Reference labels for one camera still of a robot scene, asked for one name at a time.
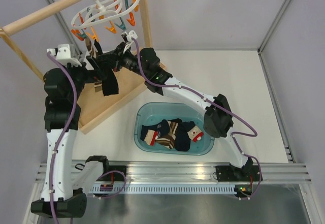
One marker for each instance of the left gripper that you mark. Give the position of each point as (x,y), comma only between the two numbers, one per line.
(96,73)

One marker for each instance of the teal clothes peg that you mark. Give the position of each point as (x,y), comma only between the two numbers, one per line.
(121,26)

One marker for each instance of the teal plastic basin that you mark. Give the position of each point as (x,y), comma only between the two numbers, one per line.
(154,112)

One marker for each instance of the wooden hanging rack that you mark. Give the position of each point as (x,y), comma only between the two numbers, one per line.
(85,88)

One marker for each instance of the aluminium mounting rail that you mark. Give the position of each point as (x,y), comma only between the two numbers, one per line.
(190,172)

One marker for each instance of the yellow-orange clothes peg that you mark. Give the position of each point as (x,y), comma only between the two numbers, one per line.
(111,29)

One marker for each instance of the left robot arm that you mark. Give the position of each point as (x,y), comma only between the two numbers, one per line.
(62,196)

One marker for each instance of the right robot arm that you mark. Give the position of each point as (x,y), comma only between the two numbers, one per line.
(218,117)

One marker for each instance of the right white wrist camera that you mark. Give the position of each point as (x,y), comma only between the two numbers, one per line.
(128,36)

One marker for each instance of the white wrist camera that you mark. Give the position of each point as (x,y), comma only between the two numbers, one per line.
(66,54)
(128,36)

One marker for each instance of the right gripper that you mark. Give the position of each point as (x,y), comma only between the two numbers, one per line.
(115,57)

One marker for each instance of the brown striped sock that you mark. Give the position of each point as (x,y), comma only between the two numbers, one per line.
(172,139)
(92,60)

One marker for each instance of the white round clip hanger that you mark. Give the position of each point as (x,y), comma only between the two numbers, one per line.
(105,11)

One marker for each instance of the orange clothes peg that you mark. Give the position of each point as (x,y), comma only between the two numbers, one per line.
(77,34)

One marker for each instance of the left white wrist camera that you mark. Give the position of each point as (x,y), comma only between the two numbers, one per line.
(66,54)

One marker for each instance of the white slotted cable duct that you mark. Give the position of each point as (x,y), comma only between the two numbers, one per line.
(222,189)

